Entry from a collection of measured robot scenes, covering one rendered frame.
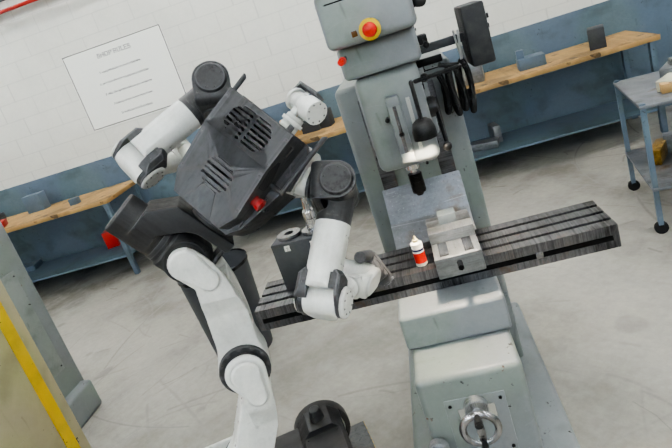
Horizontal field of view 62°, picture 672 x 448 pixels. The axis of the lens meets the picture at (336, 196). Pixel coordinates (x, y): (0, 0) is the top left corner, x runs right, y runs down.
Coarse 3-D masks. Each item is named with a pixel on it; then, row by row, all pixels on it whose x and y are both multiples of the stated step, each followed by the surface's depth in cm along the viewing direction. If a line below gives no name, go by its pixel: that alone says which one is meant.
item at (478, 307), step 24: (456, 288) 186; (480, 288) 181; (408, 312) 181; (432, 312) 177; (456, 312) 176; (480, 312) 175; (504, 312) 175; (408, 336) 180; (432, 336) 180; (456, 336) 179
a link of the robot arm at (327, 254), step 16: (320, 224) 137; (336, 224) 136; (320, 240) 135; (336, 240) 135; (320, 256) 133; (336, 256) 134; (304, 272) 135; (320, 272) 132; (336, 272) 132; (304, 288) 134; (336, 288) 131; (336, 304) 131; (352, 304) 138
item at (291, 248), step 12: (300, 228) 209; (276, 240) 205; (288, 240) 201; (300, 240) 198; (276, 252) 201; (288, 252) 200; (300, 252) 199; (288, 264) 202; (300, 264) 201; (288, 276) 204; (288, 288) 206
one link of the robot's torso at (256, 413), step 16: (240, 368) 149; (256, 368) 150; (240, 384) 150; (256, 384) 151; (240, 400) 160; (256, 400) 152; (272, 400) 154; (240, 416) 158; (256, 416) 156; (272, 416) 159; (240, 432) 158; (256, 432) 160; (272, 432) 161
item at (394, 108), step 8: (392, 96) 169; (392, 104) 169; (392, 112) 170; (400, 112) 170; (392, 120) 171; (400, 120) 171; (400, 128) 171; (400, 136) 172; (408, 136) 172; (400, 144) 173; (408, 144) 173; (400, 152) 174; (408, 152) 174; (408, 160) 174
